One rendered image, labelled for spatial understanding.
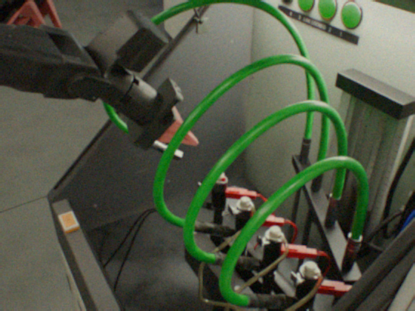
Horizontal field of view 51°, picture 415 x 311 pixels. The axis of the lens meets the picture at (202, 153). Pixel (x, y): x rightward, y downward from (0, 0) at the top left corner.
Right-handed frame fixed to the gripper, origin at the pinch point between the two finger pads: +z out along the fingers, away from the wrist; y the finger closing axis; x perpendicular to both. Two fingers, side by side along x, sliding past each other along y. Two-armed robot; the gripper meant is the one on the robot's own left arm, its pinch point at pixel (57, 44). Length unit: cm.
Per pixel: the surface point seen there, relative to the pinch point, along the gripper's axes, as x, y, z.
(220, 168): -12.6, -24.2, 27.3
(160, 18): -16.0, -2.4, 9.0
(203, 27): -16.9, 27.5, 15.2
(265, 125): -19.7, -21.8, 27.5
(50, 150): 128, 188, 8
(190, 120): -12.5, -18.1, 21.5
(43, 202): 126, 138, 26
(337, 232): -15, -9, 53
